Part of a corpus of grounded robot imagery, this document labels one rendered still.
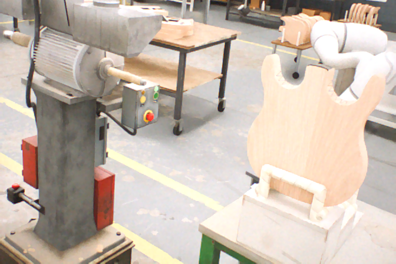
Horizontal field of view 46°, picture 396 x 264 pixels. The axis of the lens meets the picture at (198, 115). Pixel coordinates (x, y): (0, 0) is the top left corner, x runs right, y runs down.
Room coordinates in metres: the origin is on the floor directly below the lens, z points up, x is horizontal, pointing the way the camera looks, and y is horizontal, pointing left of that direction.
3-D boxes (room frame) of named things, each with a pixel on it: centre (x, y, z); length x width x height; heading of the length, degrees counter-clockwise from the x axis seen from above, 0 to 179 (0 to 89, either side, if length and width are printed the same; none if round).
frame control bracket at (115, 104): (2.12, 0.39, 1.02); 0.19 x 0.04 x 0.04; 144
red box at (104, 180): (2.19, 0.52, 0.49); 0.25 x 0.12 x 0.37; 54
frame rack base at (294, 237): (1.24, -0.32, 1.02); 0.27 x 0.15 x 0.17; 58
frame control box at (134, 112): (2.17, 0.35, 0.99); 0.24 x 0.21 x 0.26; 54
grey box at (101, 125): (2.18, 0.53, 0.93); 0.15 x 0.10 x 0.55; 54
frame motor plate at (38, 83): (2.06, 0.62, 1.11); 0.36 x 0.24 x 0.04; 54
